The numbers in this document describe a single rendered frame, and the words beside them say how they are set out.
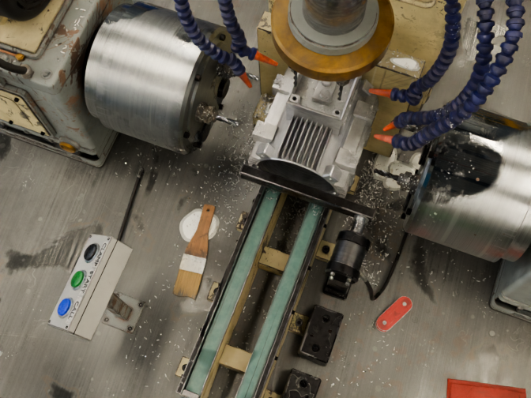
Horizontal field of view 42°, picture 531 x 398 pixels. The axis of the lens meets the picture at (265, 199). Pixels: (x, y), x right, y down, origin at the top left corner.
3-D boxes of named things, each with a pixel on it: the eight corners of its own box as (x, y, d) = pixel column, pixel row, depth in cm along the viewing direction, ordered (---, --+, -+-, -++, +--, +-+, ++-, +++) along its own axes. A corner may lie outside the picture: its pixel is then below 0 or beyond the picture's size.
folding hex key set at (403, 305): (402, 294, 140) (404, 292, 139) (414, 306, 140) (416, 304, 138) (371, 323, 139) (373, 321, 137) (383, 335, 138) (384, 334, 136)
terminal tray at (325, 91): (306, 65, 128) (307, 43, 121) (361, 83, 126) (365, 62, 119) (284, 120, 124) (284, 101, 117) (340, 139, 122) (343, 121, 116)
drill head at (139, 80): (98, 26, 150) (63, -52, 126) (254, 77, 145) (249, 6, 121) (45, 124, 142) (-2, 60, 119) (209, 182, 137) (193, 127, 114)
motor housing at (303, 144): (284, 97, 143) (284, 47, 125) (372, 126, 140) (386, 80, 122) (249, 182, 136) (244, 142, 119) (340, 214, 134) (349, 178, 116)
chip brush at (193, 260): (198, 203, 148) (198, 201, 147) (221, 208, 147) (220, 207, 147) (171, 295, 141) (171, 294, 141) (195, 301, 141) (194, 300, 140)
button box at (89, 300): (111, 245, 124) (88, 231, 121) (134, 248, 119) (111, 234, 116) (69, 334, 119) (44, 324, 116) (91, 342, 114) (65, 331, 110)
